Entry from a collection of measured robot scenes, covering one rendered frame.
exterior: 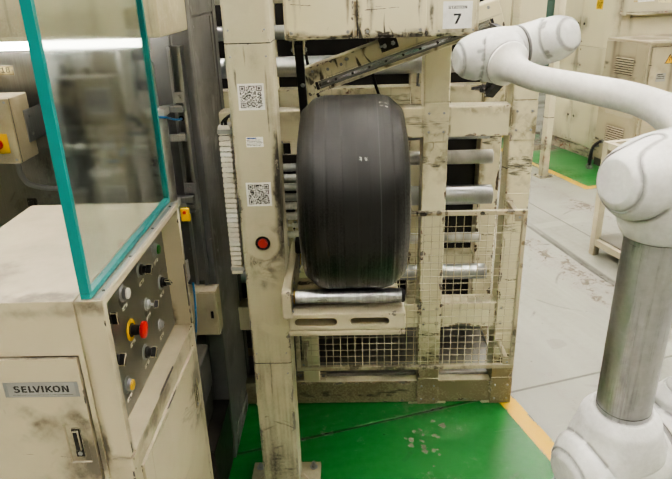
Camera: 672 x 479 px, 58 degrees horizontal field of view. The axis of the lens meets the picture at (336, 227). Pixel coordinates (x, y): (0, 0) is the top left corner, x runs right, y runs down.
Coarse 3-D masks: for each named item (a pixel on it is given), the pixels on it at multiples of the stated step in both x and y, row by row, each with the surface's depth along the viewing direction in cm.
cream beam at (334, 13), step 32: (288, 0) 187; (320, 0) 186; (352, 0) 186; (384, 0) 186; (416, 0) 186; (448, 0) 186; (288, 32) 190; (320, 32) 190; (352, 32) 190; (384, 32) 190; (416, 32) 190; (448, 32) 189
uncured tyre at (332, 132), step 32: (320, 96) 184; (352, 96) 179; (384, 96) 180; (320, 128) 166; (352, 128) 166; (384, 128) 165; (320, 160) 162; (352, 160) 162; (384, 160) 161; (320, 192) 161; (352, 192) 161; (384, 192) 161; (320, 224) 163; (352, 224) 163; (384, 224) 163; (320, 256) 168; (352, 256) 168; (384, 256) 168; (352, 288) 186
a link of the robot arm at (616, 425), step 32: (608, 160) 96; (640, 160) 92; (608, 192) 97; (640, 192) 92; (640, 224) 97; (640, 256) 101; (640, 288) 103; (640, 320) 105; (608, 352) 113; (640, 352) 108; (608, 384) 114; (640, 384) 110; (576, 416) 123; (608, 416) 116; (640, 416) 113; (576, 448) 118; (608, 448) 115; (640, 448) 113
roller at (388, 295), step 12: (372, 288) 188; (384, 288) 188; (396, 288) 188; (300, 300) 187; (312, 300) 187; (324, 300) 187; (336, 300) 187; (348, 300) 187; (360, 300) 187; (372, 300) 187; (384, 300) 187; (396, 300) 187
